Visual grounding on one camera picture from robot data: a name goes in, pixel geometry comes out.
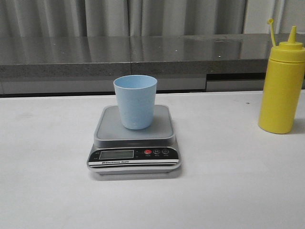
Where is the grey pleated curtain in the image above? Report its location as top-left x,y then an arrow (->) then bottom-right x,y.
0,0 -> 305,37

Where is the light blue plastic cup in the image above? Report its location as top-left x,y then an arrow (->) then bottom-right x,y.
113,75 -> 157,130

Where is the yellow squeeze bottle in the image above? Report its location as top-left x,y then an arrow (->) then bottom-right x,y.
258,19 -> 305,134

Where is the silver digital kitchen scale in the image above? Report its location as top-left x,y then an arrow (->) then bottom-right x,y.
87,105 -> 182,179

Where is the grey stone counter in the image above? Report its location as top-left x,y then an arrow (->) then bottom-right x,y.
0,34 -> 272,97

